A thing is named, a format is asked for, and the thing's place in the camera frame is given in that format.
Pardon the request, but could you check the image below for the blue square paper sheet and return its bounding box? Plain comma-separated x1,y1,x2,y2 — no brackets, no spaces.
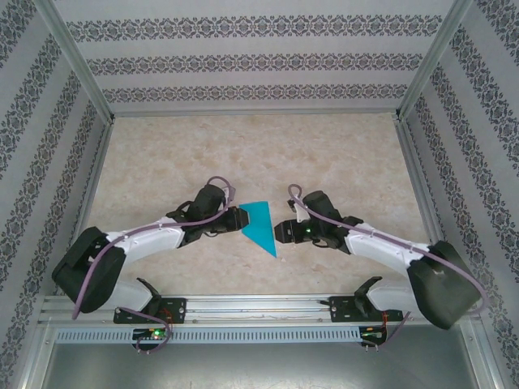
238,200,278,259

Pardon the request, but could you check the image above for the grey sheet metal panel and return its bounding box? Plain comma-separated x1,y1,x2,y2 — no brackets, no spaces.
40,342,486,389

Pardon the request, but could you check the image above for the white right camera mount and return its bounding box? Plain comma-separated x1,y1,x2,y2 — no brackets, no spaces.
293,199,311,224

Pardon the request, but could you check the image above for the aluminium table edge rail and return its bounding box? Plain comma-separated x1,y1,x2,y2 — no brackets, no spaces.
54,118,117,297
108,105,401,120

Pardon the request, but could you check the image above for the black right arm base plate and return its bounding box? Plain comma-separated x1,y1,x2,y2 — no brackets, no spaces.
329,295,406,324

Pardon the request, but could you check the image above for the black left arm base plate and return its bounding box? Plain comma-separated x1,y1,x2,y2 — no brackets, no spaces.
113,297,189,326

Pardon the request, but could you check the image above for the slotted grey cable duct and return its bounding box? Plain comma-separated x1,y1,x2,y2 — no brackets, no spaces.
54,327,362,344

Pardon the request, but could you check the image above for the aluminium frame corner post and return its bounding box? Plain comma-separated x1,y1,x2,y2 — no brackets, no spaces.
35,0,117,122
393,0,476,122

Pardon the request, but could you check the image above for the aluminium frame upright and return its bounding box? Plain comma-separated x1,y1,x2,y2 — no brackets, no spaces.
15,319,56,389
465,319,508,389

